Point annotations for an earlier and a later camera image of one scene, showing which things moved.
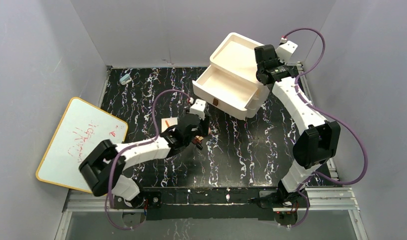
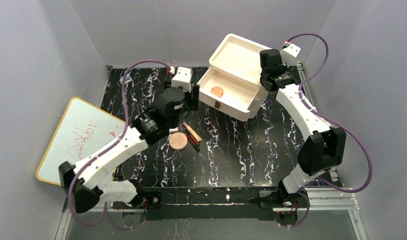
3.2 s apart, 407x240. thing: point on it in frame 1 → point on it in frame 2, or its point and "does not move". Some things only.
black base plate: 208,203 does not move
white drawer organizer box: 230,83 does not move
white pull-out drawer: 223,88 does not move
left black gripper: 197,131 → 195,96
